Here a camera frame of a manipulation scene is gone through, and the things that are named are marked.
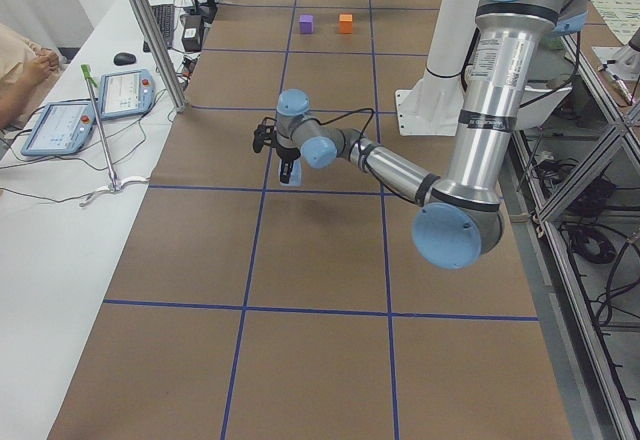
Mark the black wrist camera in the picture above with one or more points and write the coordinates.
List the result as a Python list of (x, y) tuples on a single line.
[(263, 136)]

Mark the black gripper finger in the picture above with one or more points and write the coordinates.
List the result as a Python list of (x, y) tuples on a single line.
[(284, 172)]

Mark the teach pendant tablet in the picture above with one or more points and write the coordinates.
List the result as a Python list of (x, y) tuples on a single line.
[(124, 94), (61, 129)]

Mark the far teach pendant tablet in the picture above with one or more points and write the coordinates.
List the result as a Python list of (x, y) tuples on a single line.
[(124, 94)]

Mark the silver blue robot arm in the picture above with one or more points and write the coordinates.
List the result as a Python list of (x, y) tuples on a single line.
[(459, 218)]

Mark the black computer mouse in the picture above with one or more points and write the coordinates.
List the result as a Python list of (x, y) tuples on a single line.
[(124, 58)]

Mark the near teach pendant tablet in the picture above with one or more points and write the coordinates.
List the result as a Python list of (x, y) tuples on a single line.
[(61, 129)]

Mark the orange foam block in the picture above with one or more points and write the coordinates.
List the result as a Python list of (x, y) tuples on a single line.
[(345, 23)]

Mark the aluminium frame post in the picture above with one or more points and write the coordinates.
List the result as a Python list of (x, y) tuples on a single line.
[(152, 35)]

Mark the light blue foam block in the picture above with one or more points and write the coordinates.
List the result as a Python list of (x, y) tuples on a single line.
[(295, 175)]

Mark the aluminium side rail frame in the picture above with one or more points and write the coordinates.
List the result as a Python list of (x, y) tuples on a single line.
[(578, 175)]

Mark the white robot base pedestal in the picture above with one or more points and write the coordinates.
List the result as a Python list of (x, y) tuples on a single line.
[(440, 55)]

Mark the black keyboard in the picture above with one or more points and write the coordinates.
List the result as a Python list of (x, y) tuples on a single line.
[(164, 16)]

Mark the person's hand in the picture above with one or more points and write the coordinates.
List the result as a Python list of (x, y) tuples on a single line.
[(38, 69)]

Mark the metal grabber stick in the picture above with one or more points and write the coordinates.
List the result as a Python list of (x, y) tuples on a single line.
[(115, 184)]

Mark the purple foam block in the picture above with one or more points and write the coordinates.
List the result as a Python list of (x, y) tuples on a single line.
[(306, 24)]

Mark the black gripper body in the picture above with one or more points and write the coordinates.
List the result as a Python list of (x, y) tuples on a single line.
[(286, 154)]

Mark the black power adapter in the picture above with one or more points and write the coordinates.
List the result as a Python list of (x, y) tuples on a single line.
[(193, 31)]

